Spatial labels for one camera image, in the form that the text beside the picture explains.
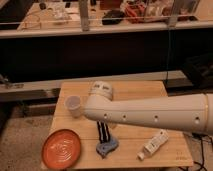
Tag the metal railing post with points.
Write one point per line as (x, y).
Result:
(83, 9)

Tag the red object on bench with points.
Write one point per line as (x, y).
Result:
(135, 13)

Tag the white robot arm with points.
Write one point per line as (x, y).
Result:
(192, 113)

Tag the orange ceramic bowl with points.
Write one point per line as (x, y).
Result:
(61, 149)

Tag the translucent plastic cup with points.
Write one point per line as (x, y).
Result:
(73, 105)

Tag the black bag on bench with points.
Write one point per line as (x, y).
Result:
(112, 17)

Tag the blue black dish brush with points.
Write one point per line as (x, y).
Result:
(107, 143)

